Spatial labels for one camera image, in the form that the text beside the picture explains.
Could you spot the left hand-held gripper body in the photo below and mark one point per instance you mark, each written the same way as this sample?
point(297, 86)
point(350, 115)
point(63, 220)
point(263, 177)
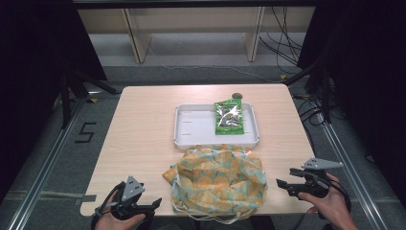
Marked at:
point(131, 190)

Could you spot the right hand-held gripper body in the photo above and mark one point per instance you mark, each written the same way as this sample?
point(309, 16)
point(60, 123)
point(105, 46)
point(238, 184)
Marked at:
point(316, 188)

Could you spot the orange print cloth bag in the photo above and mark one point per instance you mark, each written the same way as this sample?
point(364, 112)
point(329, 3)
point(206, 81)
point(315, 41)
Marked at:
point(217, 182)

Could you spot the white plastic tray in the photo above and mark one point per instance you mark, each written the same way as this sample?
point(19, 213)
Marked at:
point(198, 124)

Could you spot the green snack packet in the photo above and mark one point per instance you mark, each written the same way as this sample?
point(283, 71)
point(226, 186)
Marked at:
point(229, 118)

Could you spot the person's right hand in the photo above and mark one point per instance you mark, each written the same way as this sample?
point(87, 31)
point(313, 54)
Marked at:
point(330, 206)

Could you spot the person's left hand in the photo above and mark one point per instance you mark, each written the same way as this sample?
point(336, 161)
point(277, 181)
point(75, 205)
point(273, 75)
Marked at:
point(111, 223)

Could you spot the grey floor tape strip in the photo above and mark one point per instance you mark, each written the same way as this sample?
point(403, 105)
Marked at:
point(63, 195)

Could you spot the black metal stand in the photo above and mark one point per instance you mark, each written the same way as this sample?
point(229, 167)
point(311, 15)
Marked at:
point(325, 96)
point(66, 102)

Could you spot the yellow tape piece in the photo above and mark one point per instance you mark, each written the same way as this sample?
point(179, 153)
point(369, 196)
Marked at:
point(93, 100)
point(283, 77)

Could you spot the dark curtain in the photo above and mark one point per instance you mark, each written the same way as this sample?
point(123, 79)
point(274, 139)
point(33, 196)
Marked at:
point(32, 80)
point(370, 80)

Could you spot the aluminium floor rail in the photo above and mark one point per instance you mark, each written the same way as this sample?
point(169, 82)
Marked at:
point(348, 140)
point(44, 172)

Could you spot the light wooden desk frame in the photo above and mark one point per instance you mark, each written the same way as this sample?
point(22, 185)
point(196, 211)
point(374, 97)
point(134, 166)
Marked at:
point(140, 38)

